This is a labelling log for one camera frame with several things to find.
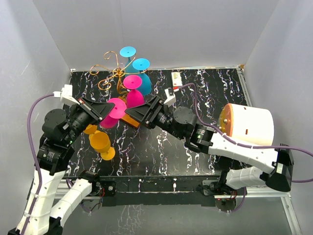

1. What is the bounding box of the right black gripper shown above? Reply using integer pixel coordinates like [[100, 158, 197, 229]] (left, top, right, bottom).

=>
[[126, 96, 184, 141]]

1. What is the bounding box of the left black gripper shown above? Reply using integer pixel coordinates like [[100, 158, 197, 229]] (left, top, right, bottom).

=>
[[64, 95, 115, 143]]

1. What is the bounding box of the pink wine glass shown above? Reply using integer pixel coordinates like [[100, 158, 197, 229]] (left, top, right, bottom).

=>
[[100, 98, 127, 129], [123, 75, 144, 108]]

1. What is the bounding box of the orange wine glass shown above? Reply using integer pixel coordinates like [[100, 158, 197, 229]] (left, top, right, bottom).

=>
[[89, 131, 115, 161], [83, 124, 99, 138]]

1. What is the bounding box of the orange wine glass front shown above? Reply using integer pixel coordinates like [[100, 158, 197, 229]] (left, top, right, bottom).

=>
[[89, 131, 115, 161]]

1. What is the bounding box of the blue wine glass front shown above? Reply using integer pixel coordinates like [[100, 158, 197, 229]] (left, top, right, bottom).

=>
[[133, 58, 152, 95]]

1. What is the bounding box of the blue wine glass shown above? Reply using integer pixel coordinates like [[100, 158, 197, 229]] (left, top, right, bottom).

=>
[[119, 46, 138, 75], [133, 58, 152, 95]]

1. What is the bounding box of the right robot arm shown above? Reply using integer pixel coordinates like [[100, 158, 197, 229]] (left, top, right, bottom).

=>
[[125, 96, 294, 194]]

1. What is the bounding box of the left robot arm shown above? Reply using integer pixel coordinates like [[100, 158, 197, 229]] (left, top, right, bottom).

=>
[[8, 95, 115, 235]]

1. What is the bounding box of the small white box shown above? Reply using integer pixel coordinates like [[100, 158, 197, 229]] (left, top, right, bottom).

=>
[[171, 72, 183, 90]]

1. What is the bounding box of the white bucket orange lid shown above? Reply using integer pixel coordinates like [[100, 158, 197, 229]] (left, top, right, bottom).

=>
[[218, 103, 274, 145]]

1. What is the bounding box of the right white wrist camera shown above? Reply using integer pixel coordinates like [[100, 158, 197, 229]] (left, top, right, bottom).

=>
[[164, 88, 179, 107]]

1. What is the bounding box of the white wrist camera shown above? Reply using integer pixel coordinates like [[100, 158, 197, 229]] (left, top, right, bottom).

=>
[[53, 84, 79, 106], [164, 88, 179, 107]]

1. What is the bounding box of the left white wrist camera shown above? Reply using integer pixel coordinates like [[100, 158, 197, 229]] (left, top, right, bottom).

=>
[[53, 84, 79, 106]]

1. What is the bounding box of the gold wire glass rack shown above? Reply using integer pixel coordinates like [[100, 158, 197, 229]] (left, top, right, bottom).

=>
[[89, 51, 149, 129]]

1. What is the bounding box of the black front mounting rail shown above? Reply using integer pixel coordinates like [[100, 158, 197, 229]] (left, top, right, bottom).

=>
[[80, 175, 237, 208]]

